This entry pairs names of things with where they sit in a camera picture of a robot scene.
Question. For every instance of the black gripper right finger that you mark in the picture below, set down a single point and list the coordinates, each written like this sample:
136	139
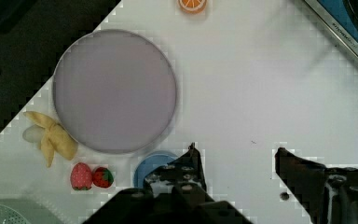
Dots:
329	195

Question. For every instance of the pink felt strawberry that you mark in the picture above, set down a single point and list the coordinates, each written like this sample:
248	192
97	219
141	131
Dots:
81	177

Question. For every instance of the red felt strawberry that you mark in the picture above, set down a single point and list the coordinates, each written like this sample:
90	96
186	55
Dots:
102	178

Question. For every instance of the green perforated colander basket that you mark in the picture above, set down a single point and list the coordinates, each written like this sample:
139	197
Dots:
23	211

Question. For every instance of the small blue bowl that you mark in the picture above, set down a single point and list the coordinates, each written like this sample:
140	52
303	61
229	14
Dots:
149	164

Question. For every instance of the silver toaster oven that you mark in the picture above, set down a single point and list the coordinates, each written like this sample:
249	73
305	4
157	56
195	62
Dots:
340	17

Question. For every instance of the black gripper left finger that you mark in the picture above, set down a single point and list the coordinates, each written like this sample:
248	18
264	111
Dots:
174	193

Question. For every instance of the large purple round plate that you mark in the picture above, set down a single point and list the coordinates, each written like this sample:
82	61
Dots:
114	91

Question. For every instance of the orange slice toy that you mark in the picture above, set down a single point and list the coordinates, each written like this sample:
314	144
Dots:
192	6

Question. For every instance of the yellow felt peeled banana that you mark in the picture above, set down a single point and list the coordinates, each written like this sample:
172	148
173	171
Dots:
55	137

